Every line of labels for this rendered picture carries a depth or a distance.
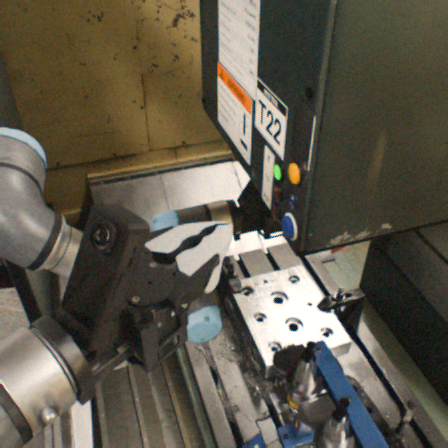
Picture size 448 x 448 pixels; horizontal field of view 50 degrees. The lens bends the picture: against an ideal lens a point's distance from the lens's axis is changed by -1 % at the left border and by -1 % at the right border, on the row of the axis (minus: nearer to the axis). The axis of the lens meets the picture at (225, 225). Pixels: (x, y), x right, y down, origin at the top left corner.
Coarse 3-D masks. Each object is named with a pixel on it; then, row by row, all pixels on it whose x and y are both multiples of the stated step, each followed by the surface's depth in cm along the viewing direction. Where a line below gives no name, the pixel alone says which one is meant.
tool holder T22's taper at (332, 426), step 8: (336, 408) 73; (328, 424) 73; (336, 424) 71; (344, 424) 71; (320, 432) 76; (328, 432) 73; (336, 432) 72; (344, 432) 72; (328, 440) 74; (336, 440) 73; (344, 440) 73
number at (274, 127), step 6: (270, 108) 60; (270, 114) 60; (276, 114) 58; (270, 120) 61; (276, 120) 59; (282, 120) 57; (270, 126) 61; (276, 126) 59; (282, 126) 57; (270, 132) 61; (276, 132) 59; (282, 132) 58; (270, 138) 62; (276, 138) 60; (282, 138) 58; (276, 144) 60; (282, 144) 59
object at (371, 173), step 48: (288, 0) 50; (336, 0) 42; (384, 0) 43; (432, 0) 45; (288, 48) 52; (336, 48) 45; (384, 48) 46; (432, 48) 48; (288, 96) 54; (336, 96) 48; (384, 96) 50; (432, 96) 52; (288, 144) 57; (336, 144) 51; (384, 144) 54; (432, 144) 56; (336, 192) 56; (384, 192) 58; (432, 192) 61; (336, 240) 61
